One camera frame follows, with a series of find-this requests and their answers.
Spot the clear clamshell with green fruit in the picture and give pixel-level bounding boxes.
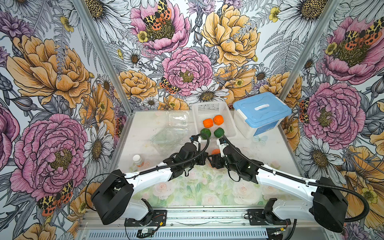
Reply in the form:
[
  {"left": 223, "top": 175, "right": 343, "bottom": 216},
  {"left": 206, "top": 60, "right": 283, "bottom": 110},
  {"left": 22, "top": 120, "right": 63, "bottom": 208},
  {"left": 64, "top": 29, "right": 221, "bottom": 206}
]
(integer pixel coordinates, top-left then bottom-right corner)
[{"left": 150, "top": 127, "right": 189, "bottom": 157}]

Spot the green fruit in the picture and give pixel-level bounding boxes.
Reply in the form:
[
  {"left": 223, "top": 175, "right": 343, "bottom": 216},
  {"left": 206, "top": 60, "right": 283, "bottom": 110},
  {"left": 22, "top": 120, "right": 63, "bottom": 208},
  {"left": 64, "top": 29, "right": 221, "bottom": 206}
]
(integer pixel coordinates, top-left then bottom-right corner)
[
  {"left": 200, "top": 128, "right": 212, "bottom": 140},
  {"left": 214, "top": 128, "right": 225, "bottom": 139}
]

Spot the clear clamshell container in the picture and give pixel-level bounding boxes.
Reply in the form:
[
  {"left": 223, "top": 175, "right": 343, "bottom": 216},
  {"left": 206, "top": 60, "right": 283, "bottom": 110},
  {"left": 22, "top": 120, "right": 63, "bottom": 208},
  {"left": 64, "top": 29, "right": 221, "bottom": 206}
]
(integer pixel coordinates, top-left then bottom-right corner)
[
  {"left": 208, "top": 144, "right": 227, "bottom": 158},
  {"left": 166, "top": 110, "right": 190, "bottom": 140}
]

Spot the white perforated plastic basket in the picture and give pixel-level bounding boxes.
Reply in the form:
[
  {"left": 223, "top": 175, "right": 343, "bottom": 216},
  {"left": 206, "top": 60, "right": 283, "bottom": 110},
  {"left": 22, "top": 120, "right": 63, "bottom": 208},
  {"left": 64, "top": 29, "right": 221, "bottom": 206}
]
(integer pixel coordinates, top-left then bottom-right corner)
[{"left": 192, "top": 102, "right": 238, "bottom": 139}]

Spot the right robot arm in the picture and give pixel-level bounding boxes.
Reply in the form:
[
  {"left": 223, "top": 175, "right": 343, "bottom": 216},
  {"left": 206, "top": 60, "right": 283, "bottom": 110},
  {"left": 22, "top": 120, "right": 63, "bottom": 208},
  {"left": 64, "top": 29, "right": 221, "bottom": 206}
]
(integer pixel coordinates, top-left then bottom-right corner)
[{"left": 208, "top": 146, "right": 348, "bottom": 233}]

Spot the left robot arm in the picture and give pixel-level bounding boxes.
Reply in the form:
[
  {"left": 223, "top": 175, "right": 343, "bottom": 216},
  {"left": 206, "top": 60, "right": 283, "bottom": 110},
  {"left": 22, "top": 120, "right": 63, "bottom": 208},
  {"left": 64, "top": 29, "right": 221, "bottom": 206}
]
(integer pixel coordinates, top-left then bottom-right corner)
[{"left": 91, "top": 142, "right": 209, "bottom": 225}]

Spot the blue lid storage box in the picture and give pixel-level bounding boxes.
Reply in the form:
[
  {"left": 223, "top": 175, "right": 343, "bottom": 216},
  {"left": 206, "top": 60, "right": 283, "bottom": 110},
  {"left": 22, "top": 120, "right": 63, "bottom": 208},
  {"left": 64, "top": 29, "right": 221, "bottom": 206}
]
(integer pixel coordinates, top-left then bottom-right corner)
[{"left": 233, "top": 92, "right": 292, "bottom": 139}]

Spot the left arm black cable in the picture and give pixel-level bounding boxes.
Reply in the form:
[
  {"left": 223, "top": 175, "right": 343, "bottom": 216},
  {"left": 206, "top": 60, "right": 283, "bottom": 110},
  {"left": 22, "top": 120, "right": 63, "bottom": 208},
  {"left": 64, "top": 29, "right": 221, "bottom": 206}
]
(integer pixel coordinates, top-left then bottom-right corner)
[{"left": 84, "top": 133, "right": 211, "bottom": 212}]

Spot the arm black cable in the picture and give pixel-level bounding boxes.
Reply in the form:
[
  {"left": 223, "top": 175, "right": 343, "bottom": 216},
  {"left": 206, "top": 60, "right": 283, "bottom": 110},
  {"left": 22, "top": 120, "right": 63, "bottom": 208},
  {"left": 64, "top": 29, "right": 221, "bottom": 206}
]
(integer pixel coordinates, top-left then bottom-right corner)
[
  {"left": 221, "top": 134, "right": 370, "bottom": 223},
  {"left": 84, "top": 133, "right": 211, "bottom": 212}
]

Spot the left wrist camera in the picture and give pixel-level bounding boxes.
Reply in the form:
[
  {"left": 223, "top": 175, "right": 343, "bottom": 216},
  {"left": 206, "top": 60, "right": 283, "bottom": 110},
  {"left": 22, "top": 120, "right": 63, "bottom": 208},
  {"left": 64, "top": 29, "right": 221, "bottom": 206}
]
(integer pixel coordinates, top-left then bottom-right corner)
[{"left": 190, "top": 136, "right": 202, "bottom": 152}]

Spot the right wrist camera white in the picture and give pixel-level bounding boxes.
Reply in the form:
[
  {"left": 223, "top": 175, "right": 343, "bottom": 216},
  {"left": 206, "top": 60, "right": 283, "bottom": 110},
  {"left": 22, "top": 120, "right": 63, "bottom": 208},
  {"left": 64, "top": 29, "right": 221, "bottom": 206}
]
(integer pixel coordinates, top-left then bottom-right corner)
[{"left": 217, "top": 137, "right": 229, "bottom": 158}]

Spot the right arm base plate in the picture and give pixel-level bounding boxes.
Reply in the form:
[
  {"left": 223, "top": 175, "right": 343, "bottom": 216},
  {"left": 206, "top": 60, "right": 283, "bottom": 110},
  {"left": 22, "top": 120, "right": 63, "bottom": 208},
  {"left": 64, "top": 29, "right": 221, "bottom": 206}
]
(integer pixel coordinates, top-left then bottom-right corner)
[{"left": 244, "top": 209, "right": 292, "bottom": 226}]

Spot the aluminium front rail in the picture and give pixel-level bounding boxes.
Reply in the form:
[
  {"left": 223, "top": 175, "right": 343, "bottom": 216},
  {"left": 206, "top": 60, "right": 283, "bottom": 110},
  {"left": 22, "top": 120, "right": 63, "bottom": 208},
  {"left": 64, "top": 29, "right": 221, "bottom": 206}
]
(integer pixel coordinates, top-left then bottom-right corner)
[{"left": 76, "top": 207, "right": 342, "bottom": 240}]

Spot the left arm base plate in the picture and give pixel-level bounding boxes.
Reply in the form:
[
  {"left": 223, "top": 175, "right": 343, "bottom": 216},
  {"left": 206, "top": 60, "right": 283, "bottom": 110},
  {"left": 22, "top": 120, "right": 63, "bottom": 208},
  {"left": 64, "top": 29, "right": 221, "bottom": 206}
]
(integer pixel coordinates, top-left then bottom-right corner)
[{"left": 124, "top": 210, "right": 168, "bottom": 227}]

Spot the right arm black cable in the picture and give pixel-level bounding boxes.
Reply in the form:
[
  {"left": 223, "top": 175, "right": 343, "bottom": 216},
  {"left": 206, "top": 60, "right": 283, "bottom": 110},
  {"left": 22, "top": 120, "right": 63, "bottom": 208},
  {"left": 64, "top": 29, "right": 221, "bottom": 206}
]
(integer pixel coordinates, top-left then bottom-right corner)
[{"left": 221, "top": 134, "right": 370, "bottom": 223}]

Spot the right aluminium corner post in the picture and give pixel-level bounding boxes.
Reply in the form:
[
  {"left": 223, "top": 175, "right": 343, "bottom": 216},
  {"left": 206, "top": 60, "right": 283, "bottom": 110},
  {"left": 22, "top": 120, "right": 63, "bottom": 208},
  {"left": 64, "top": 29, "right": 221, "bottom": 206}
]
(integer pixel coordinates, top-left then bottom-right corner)
[{"left": 279, "top": 0, "right": 341, "bottom": 101}]

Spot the aluminium corner post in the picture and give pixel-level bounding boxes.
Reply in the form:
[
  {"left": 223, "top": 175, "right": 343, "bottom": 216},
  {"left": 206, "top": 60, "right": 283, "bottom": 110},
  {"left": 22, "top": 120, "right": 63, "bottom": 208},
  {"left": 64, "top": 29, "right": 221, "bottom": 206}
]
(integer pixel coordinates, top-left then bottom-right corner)
[
  {"left": 279, "top": 0, "right": 341, "bottom": 101},
  {"left": 74, "top": 1, "right": 133, "bottom": 117}
]

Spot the left aluminium corner post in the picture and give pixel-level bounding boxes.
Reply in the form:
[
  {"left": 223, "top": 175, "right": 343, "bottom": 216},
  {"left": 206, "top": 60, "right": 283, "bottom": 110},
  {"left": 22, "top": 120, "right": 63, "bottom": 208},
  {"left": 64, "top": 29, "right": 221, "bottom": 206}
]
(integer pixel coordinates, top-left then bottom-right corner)
[{"left": 74, "top": 1, "right": 133, "bottom": 117}]

